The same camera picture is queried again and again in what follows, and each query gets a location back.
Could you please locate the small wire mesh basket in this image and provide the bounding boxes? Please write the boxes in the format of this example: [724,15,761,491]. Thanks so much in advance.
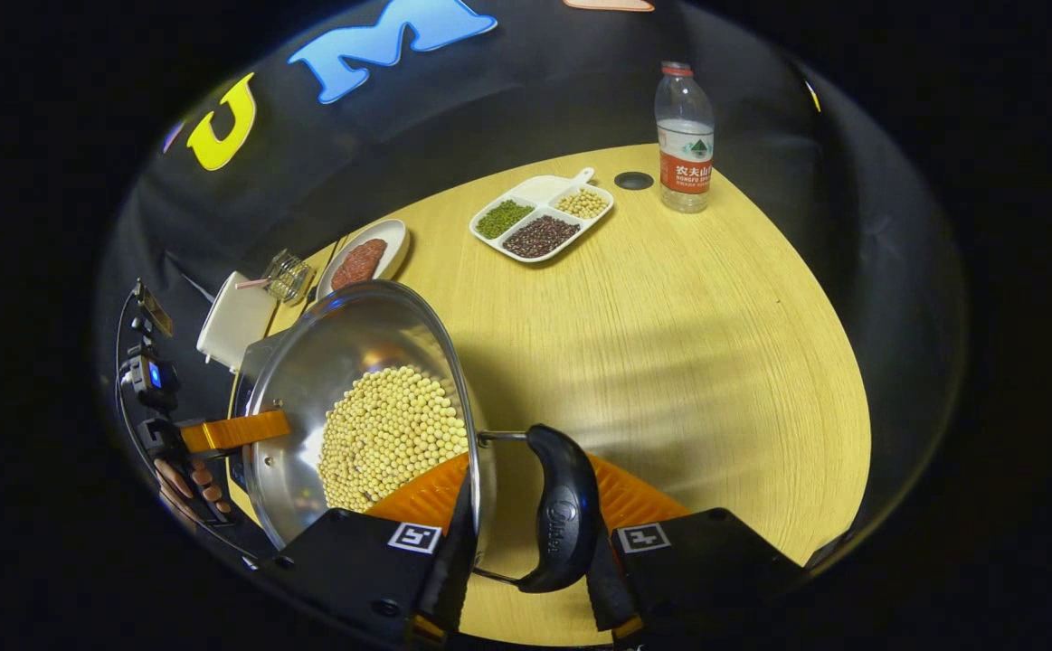
[265,250,314,304]

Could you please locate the pile of soybeans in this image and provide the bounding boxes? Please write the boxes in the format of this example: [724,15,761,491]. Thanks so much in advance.
[317,364,470,514]

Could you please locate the steel pot with black handles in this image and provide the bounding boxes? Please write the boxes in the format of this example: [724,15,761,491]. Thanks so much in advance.
[232,280,601,595]

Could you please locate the white toaster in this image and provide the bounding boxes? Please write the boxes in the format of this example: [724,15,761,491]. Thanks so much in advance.
[196,271,279,373]

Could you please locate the round white plate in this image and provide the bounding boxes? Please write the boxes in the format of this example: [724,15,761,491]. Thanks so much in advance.
[316,218,411,301]

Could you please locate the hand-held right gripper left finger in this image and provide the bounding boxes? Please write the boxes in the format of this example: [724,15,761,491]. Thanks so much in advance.
[277,452,481,647]

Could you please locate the small heap of pale beans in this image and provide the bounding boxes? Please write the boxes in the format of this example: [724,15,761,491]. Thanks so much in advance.
[554,188,610,220]

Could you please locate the heap of dark red beans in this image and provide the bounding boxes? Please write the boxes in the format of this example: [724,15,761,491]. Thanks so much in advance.
[502,215,581,259]

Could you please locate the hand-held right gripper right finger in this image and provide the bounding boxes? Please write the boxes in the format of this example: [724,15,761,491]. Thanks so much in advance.
[584,452,807,647]

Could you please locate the clear plastic water bottle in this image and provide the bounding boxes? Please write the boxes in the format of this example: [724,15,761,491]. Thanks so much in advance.
[654,61,716,214]

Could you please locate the heap of green mung beans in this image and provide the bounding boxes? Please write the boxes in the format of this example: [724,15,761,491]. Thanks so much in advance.
[477,200,535,240]

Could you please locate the white divided dish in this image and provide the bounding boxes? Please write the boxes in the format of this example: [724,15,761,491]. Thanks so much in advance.
[469,167,615,264]

